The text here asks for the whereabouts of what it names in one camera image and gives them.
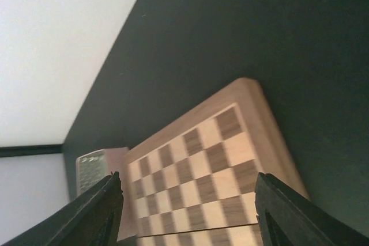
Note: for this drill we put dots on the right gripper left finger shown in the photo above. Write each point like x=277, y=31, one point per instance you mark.
x=93, y=218

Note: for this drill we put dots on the left black frame post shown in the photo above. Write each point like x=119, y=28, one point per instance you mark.
x=19, y=151

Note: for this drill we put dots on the wooden chessboard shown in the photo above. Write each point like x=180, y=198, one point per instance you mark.
x=193, y=182

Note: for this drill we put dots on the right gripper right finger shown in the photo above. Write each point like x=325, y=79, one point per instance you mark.
x=287, y=218

